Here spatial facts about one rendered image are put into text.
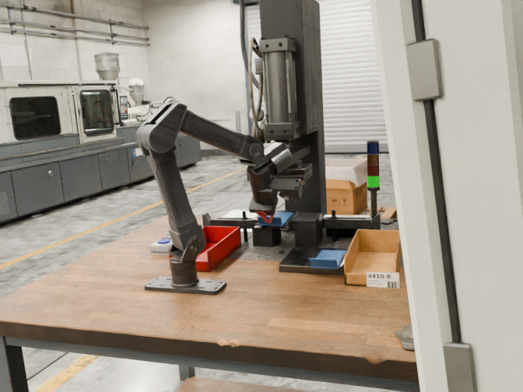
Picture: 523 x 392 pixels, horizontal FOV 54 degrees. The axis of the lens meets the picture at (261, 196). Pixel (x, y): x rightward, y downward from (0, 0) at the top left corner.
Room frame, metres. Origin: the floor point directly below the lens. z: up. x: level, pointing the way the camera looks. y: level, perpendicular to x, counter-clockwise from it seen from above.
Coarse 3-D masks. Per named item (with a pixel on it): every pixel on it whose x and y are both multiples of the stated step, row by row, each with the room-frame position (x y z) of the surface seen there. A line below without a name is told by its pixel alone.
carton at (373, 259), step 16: (352, 240) 1.29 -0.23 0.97; (368, 240) 1.38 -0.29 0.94; (384, 240) 1.37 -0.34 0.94; (400, 240) 1.32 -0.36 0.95; (352, 256) 1.26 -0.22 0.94; (368, 256) 1.35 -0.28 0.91; (384, 256) 1.34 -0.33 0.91; (400, 256) 1.31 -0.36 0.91; (352, 272) 1.23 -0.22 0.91; (368, 272) 1.14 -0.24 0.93; (384, 272) 1.13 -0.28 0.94
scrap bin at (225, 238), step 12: (204, 228) 1.56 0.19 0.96; (216, 228) 1.56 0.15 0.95; (228, 228) 1.55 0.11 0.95; (216, 240) 1.56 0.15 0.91; (228, 240) 1.44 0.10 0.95; (240, 240) 1.54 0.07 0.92; (204, 252) 1.47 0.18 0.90; (216, 252) 1.36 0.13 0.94; (228, 252) 1.44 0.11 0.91; (204, 264) 1.31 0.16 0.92; (216, 264) 1.35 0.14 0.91
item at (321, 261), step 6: (324, 252) 1.35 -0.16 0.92; (330, 252) 1.34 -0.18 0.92; (336, 252) 1.34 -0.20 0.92; (342, 252) 1.34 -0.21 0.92; (312, 258) 1.23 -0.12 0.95; (318, 258) 1.22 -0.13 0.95; (324, 258) 1.29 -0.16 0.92; (330, 258) 1.29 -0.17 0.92; (336, 258) 1.29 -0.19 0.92; (342, 258) 1.29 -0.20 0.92; (312, 264) 1.23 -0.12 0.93; (318, 264) 1.23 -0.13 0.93; (324, 264) 1.22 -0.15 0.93; (330, 264) 1.22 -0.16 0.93; (336, 264) 1.21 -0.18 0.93
